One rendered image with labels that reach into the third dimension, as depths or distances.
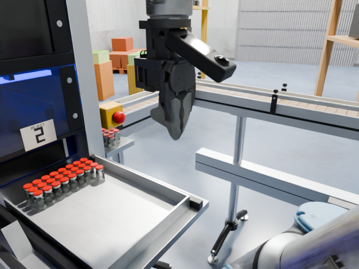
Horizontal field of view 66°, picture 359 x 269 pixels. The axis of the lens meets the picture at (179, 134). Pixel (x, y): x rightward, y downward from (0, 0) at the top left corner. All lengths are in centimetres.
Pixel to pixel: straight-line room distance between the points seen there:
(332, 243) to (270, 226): 174
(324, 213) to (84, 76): 66
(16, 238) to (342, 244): 54
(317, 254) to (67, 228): 51
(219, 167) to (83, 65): 101
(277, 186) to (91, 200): 101
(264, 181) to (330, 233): 122
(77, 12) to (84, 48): 9
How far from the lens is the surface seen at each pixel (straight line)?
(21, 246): 64
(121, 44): 719
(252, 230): 197
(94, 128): 88
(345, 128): 128
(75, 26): 81
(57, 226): 68
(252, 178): 152
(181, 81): 47
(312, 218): 47
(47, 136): 80
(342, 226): 29
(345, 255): 28
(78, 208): 71
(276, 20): 844
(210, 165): 161
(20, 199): 80
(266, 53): 851
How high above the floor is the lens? 130
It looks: 24 degrees down
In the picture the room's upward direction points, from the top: straight up
